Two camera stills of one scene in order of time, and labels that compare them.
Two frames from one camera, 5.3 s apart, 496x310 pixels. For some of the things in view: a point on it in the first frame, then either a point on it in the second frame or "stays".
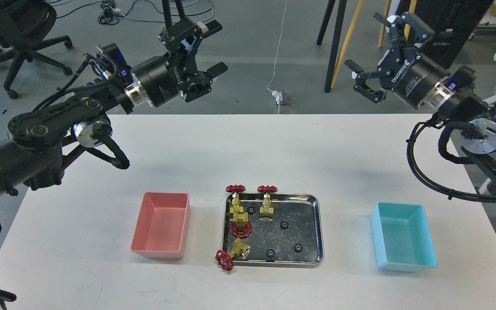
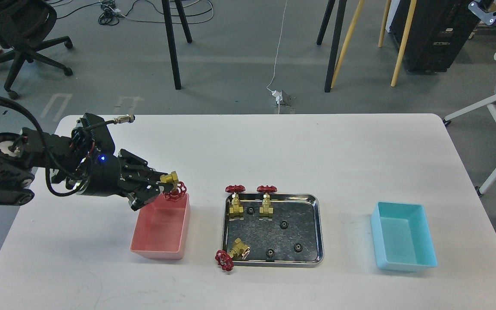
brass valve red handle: x=238 y=215 stays
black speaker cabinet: x=453 y=22 stays
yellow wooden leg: x=355 y=22 stays
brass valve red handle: x=241 y=231 → x=179 y=188
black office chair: x=19 y=27 stays
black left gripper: x=160 y=80 → x=124 y=174
